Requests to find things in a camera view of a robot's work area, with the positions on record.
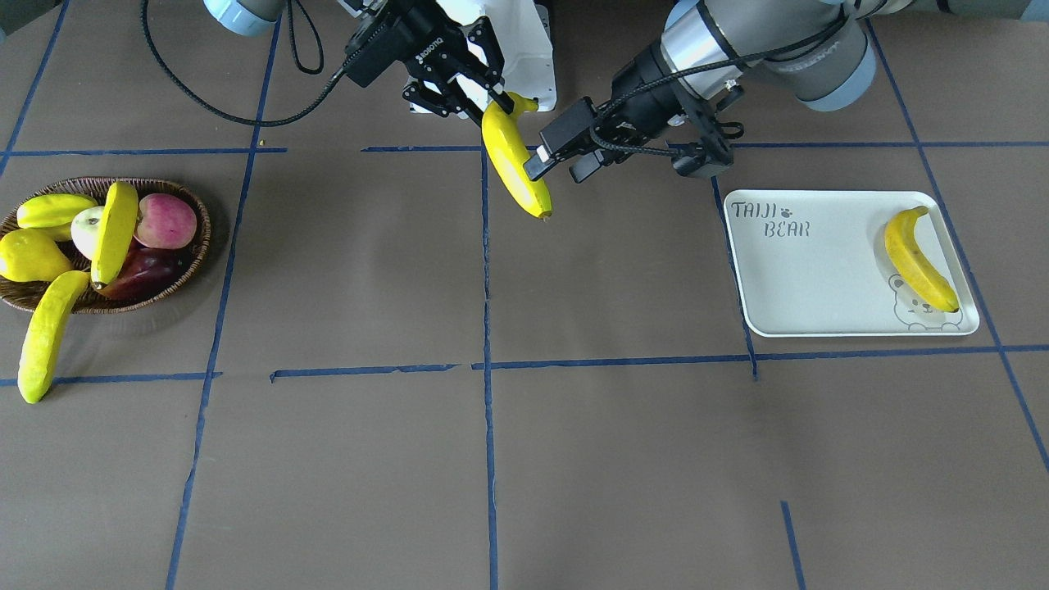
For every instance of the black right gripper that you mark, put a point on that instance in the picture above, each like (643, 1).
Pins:
(424, 51)

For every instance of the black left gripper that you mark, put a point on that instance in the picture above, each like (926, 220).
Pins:
(644, 88)

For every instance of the yellow banana curved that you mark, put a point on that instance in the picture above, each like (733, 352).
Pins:
(507, 152)

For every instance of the yellow banana with dark tip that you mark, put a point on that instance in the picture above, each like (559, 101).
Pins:
(913, 265)

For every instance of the yellow banana pale green side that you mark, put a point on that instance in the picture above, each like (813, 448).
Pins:
(44, 336)

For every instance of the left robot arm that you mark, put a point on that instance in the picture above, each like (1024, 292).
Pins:
(816, 49)

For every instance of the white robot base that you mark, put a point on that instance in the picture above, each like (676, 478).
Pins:
(521, 29)

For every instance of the white bear tray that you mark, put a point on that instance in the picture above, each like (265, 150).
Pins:
(814, 264)

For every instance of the red apple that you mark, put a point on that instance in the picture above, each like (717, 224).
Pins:
(165, 222)

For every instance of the dark purple eggplant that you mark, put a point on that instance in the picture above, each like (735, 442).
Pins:
(145, 273)

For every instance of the pale green apple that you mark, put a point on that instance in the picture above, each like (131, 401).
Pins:
(85, 231)

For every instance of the yellow star fruit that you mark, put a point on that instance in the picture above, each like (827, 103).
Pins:
(53, 213)

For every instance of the yellow pear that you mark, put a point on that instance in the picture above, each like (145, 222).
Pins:
(30, 256)

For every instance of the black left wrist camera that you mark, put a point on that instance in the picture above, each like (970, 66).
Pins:
(712, 153)

